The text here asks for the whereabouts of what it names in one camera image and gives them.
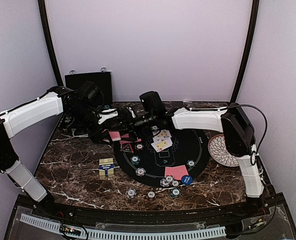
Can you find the green chip row right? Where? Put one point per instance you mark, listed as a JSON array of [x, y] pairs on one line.
[[101, 108]]

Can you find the white slotted cable duct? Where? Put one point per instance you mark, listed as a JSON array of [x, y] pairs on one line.
[[88, 233]]

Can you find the blue white chip stack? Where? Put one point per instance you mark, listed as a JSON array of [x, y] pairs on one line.
[[131, 193]]

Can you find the floral patterned ceramic plate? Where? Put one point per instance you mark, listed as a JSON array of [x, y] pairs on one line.
[[218, 151]]

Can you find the face-up five of hearts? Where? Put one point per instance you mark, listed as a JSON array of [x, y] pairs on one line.
[[164, 134]]

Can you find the face-up card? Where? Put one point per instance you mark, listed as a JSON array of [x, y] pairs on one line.
[[162, 138], [161, 145]]

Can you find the green blue chip stack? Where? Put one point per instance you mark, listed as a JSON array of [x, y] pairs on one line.
[[175, 193]]

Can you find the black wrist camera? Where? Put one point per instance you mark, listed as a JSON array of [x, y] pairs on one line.
[[152, 103], [91, 93]]

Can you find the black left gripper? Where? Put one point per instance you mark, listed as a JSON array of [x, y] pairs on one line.
[[97, 138]]

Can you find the red card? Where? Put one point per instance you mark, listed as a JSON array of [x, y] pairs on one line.
[[122, 142], [177, 172], [125, 136]]

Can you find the green chips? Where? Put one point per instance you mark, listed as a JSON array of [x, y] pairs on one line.
[[135, 160], [190, 163]]

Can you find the blue gold card box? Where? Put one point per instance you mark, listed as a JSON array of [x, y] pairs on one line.
[[106, 167]]

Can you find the round black poker mat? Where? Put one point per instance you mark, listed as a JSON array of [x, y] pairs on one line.
[[188, 144]]

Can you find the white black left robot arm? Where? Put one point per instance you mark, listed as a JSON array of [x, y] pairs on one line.
[[56, 100]]

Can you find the brown chips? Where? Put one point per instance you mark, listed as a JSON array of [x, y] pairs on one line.
[[175, 184], [139, 146]]

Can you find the red backed card deck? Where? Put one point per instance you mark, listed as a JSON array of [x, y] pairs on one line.
[[115, 135]]

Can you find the black poker chip case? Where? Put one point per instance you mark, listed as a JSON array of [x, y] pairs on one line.
[[88, 80]]

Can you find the blue small blind button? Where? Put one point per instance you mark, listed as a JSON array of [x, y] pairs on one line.
[[186, 180]]

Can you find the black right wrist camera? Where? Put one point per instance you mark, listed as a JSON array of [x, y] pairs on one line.
[[152, 103]]

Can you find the brown white chip stack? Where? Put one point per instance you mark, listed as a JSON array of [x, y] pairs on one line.
[[151, 195]]

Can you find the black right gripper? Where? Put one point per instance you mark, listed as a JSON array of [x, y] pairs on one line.
[[132, 129]]

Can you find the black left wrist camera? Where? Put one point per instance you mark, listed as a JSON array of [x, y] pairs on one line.
[[91, 93]]

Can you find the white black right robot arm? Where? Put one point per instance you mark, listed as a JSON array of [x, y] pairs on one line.
[[232, 122]]

